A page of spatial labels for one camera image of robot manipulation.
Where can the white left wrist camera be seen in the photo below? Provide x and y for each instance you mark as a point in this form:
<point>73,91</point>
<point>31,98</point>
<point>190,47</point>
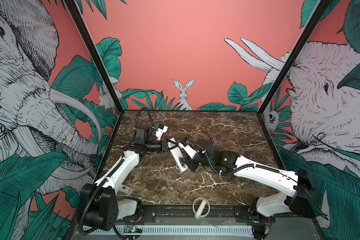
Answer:
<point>160,130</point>

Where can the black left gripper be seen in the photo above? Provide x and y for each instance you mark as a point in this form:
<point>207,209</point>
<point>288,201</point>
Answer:
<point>163,145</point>

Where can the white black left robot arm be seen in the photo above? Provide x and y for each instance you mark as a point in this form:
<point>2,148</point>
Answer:
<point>98,206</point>

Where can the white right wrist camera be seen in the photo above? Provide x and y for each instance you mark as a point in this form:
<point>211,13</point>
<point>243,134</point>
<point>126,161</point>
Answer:
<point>185,144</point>

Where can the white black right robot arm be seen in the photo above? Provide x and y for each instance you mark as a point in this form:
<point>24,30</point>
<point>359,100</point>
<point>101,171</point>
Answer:
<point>296,191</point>

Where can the black corner frame post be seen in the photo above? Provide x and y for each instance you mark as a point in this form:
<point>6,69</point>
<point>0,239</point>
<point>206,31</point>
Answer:
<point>313,20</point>
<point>87,38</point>

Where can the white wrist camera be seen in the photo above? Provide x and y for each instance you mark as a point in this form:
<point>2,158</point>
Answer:
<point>160,130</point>
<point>185,144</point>

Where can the black left corner frame post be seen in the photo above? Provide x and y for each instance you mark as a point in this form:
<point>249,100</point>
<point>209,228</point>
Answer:
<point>87,38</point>

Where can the black right corner frame post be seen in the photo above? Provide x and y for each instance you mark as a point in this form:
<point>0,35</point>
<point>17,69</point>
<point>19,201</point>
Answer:
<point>313,20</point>

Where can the small green circuit board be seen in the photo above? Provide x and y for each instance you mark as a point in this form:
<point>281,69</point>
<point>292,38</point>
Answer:
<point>133,229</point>

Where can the white slotted cable duct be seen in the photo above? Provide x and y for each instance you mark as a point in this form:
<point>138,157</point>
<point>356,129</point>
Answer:
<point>179,230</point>

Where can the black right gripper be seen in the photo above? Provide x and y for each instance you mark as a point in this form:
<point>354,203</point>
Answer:
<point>189,162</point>

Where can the white remote control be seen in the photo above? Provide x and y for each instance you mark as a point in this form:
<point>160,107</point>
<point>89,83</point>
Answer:
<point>177,155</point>

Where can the white remote battery cover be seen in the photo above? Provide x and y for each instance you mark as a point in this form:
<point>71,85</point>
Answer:
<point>125,189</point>

